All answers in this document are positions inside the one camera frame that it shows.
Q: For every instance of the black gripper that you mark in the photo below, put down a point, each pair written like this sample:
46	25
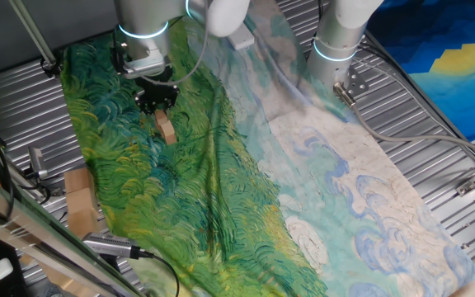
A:
157	88

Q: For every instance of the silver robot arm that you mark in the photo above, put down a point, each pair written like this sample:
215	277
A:
142	20

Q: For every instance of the white power strip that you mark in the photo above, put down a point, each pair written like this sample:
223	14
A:
241	39

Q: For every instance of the large wooden cube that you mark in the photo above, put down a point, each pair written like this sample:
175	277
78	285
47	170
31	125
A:
80	201
76	180
83	222

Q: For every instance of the black pole clamp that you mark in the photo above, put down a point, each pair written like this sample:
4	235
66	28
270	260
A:
50	68

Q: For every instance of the painted landscape cloth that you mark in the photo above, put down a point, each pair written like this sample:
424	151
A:
221	214

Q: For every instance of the grey tripod pole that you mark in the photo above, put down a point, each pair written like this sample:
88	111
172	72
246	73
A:
31	29

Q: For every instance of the small white case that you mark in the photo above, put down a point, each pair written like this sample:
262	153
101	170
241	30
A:
2	269

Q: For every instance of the blue and yellow cloth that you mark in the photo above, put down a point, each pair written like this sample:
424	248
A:
448	24

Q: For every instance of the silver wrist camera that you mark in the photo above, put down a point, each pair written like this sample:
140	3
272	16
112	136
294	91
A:
144	68

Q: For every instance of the small silver camera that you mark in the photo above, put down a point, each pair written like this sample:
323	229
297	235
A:
37	161

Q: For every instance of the silver bar camera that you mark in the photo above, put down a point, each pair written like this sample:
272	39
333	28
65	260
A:
105	244

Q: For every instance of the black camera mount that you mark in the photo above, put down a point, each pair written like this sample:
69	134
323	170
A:
109	262

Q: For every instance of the metal frame beam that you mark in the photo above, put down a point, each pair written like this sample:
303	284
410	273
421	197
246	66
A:
35	231

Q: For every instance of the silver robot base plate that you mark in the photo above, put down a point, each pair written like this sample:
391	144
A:
357	84

